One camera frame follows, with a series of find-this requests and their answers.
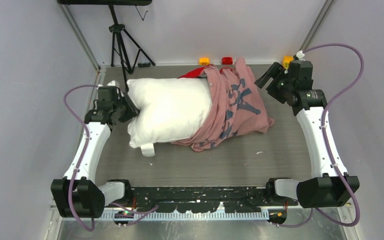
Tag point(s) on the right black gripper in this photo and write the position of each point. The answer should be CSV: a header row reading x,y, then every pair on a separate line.
x,y
274,70

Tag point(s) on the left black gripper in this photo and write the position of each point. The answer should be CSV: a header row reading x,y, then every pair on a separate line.
x,y
132,111

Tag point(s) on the white pillow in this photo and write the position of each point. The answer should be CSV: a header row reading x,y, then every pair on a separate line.
x,y
171,109

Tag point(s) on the pink printed pillowcase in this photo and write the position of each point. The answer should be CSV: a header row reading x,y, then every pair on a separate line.
x,y
237,106

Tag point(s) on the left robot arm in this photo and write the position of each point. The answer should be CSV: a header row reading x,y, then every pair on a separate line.
x,y
76,195

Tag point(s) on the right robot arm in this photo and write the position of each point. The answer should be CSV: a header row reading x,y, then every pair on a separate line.
x,y
330,184

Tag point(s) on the yellow green toy block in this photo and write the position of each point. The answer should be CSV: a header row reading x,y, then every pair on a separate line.
x,y
286,61

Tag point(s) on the small black floor object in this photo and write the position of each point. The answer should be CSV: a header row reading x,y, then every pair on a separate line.
x,y
144,64

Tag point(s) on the red toy block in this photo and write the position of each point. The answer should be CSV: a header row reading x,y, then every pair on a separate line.
x,y
227,60

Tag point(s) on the black tripod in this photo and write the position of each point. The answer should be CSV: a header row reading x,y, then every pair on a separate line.
x,y
118,47

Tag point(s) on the small yellow toy block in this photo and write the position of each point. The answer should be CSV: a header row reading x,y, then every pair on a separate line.
x,y
204,61

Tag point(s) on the black overhead bar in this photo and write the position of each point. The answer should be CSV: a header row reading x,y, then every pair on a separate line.
x,y
106,2

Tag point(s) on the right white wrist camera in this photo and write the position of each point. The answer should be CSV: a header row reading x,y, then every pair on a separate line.
x,y
298,56

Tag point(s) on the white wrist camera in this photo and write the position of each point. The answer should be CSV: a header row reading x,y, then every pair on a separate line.
x,y
115,84
298,56

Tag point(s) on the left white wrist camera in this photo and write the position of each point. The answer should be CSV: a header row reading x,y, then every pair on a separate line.
x,y
115,84

